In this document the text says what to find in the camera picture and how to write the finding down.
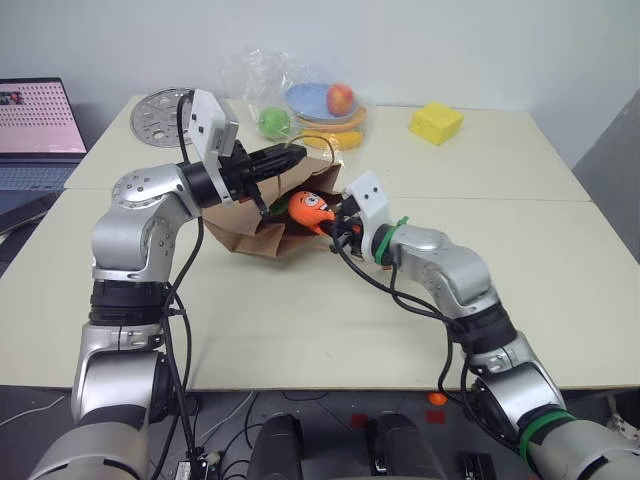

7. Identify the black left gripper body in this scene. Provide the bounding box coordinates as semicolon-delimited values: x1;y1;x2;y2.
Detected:
220;141;262;202

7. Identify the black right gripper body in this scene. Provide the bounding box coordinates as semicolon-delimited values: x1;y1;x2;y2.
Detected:
337;217;369;259

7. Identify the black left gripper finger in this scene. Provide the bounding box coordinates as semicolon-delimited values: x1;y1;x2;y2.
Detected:
248;144;308;181
247;181;275;218

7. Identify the brown paper bag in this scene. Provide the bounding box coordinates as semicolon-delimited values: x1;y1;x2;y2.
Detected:
201;133;347;262

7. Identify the orange plush toy with face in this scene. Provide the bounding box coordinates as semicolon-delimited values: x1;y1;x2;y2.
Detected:
285;190;338;237

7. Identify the clear plastic bag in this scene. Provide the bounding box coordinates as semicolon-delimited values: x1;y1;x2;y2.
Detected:
221;46;377;152

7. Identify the green toy apple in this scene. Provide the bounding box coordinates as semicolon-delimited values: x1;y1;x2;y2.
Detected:
257;105;293;140

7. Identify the red toy apple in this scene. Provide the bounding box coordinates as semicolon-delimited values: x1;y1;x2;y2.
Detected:
326;82;356;118

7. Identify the orange plate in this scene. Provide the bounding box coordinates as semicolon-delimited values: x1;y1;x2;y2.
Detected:
293;102;370;134

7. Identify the round perforated metal plate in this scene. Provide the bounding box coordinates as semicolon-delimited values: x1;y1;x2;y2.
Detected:
129;86;197;149

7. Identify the yellow cheese block toy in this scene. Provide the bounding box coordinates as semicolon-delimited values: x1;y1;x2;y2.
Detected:
409;101;465;148

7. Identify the open laptop computer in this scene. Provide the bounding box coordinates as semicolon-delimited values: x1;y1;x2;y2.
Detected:
0;76;89;232

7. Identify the dark rounded shape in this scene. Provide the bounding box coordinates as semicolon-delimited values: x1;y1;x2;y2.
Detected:
247;414;307;480
366;413;450;480

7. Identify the dark grey partition panel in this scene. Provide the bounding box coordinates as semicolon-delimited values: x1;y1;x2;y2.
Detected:
571;86;640;284

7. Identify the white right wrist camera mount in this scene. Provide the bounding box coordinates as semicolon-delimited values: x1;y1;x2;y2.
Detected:
342;171;392;264

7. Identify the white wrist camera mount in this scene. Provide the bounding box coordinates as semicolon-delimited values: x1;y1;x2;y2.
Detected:
186;88;242;207
342;171;392;264

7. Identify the green wrist cable tie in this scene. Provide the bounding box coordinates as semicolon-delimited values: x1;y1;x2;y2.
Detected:
373;215;412;267

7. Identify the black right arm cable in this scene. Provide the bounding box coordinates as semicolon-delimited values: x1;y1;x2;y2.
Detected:
330;243;506;444

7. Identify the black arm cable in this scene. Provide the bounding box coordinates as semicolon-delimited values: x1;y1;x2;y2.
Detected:
330;243;506;444
162;93;207;480

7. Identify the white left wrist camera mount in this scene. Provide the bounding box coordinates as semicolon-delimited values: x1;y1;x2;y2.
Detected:
186;88;242;207

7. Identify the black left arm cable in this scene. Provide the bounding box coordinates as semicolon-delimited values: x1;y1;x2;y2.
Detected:
162;93;207;480

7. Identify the white floor cable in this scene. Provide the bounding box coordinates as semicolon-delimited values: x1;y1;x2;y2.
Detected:
198;391;257;437

